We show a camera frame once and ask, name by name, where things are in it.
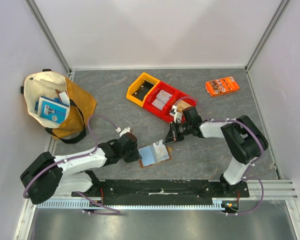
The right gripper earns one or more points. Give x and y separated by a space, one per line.
173 132

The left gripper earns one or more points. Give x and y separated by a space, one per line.
135 156

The brown leather card holder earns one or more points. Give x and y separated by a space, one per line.
153 154

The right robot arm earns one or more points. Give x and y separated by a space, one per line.
244 140

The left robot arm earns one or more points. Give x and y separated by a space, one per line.
50 175

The gold card stack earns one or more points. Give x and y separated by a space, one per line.
181 105

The red bin with gold cards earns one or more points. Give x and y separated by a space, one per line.
179 95

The red bin with silver cards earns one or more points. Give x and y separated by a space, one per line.
149 107

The silver card stack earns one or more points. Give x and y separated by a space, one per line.
161 99

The black card stack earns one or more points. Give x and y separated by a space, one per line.
144 88

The yellow plastic bin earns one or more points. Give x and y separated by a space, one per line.
136 84

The orange printed box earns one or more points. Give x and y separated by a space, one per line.
222 86

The white and tan tote bag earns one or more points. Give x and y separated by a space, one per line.
56 86

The blue and white booklet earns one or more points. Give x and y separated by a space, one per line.
51 110

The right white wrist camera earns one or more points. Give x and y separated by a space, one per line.
176 113

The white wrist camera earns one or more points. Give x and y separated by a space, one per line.
176 113
121 132

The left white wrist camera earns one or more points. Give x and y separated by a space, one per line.
121 132

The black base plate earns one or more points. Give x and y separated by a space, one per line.
115 188

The aluminium frame rail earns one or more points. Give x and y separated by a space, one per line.
258 189

